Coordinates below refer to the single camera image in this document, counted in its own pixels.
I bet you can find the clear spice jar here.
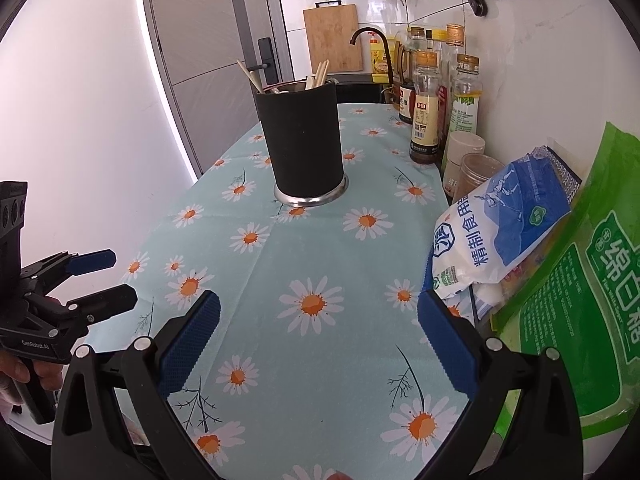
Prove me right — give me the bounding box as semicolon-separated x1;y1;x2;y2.
445;153;507;206

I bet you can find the green sugar bag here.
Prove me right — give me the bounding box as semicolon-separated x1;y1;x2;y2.
492;121;640;441

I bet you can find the white and blue salt bag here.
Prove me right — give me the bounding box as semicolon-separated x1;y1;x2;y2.
427;146;583;306

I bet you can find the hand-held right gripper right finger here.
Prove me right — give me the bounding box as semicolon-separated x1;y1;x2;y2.
417;290;585;480

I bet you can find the black sink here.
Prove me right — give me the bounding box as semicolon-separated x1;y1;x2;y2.
332;74;396;106

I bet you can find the row of condiment bottles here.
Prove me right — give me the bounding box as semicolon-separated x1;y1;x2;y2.
390;24;486;166

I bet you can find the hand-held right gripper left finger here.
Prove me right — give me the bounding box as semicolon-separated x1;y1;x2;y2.
50;289;222;480

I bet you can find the black door lock handle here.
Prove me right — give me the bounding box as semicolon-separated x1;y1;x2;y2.
248;37;276;86

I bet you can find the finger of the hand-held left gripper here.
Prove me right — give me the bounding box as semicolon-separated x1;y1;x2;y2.
20;249;117;293
27;283;138;333

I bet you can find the black faucet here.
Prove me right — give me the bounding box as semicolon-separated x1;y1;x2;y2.
349;26;393;86

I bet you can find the bunch of wooden chopsticks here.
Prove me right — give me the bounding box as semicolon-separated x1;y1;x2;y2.
236;59;331;95

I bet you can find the daisy print tablecloth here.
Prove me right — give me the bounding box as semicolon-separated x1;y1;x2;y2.
82;102;481;480

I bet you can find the person's left hand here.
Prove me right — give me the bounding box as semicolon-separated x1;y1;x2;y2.
0;347;63;406

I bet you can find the grey door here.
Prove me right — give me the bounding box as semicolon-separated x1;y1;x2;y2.
139;0;281;181

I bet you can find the black utensil holder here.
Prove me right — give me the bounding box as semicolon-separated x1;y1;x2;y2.
254;79;349;207

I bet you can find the bamboo cutting board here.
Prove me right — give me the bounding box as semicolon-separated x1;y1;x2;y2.
302;1;363;75

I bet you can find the white lid spice jar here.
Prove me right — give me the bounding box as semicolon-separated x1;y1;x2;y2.
442;131;486;186

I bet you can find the yellow dish soap bottle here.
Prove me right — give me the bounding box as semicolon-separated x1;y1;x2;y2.
369;31;391;83

